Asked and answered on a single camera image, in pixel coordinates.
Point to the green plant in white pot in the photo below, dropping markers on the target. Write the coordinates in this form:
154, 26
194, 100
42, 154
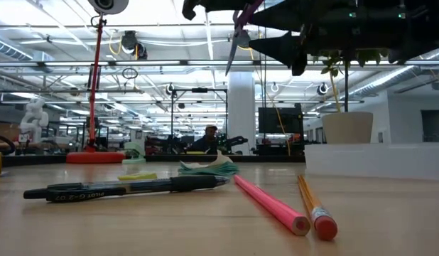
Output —
347, 128

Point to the pink pencil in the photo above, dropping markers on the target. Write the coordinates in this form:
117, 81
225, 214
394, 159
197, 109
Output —
276, 207

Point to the clear plastic pencil box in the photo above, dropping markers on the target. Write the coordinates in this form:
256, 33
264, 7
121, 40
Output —
375, 161

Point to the black Pilot gel pen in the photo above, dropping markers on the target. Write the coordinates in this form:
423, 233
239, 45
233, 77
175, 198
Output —
191, 183

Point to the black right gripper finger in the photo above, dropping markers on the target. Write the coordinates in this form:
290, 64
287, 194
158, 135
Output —
283, 48
287, 17

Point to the yellow pencil with red eraser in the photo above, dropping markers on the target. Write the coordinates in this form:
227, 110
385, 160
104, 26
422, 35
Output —
324, 225

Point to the yellow-green eraser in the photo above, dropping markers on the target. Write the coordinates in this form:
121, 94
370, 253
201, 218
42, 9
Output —
138, 176

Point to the purple scissors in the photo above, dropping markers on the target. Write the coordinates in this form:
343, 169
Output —
241, 37

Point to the mint green stapler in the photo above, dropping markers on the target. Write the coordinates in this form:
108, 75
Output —
134, 153

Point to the background black robot arm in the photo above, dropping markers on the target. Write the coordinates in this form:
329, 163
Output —
233, 141

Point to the white pillar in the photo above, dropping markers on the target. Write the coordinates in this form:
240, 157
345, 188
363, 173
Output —
241, 113

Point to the black background rig frame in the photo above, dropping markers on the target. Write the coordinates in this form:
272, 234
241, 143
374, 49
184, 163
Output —
199, 90

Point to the black aluminium table frame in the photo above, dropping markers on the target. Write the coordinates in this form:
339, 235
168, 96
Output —
205, 158

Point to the person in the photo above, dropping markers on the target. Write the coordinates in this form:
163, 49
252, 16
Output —
205, 142

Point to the red desk lamp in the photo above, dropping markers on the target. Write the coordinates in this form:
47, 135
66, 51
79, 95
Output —
95, 157

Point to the black monitor screen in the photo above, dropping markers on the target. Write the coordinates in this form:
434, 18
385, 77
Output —
280, 121

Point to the teal printed card pad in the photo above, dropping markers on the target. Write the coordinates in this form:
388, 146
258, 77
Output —
209, 169

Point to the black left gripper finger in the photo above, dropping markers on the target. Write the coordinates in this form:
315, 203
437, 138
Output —
219, 4

